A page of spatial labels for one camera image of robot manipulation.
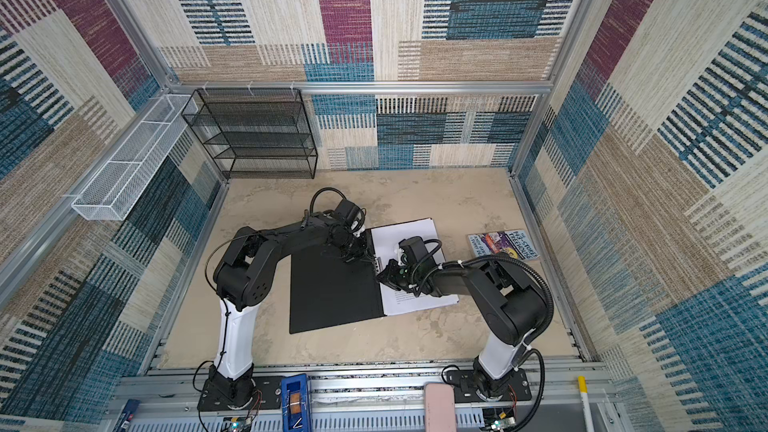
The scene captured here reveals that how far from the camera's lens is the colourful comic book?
98 cm

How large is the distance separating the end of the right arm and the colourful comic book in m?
0.27

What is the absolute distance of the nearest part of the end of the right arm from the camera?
2.32 ft
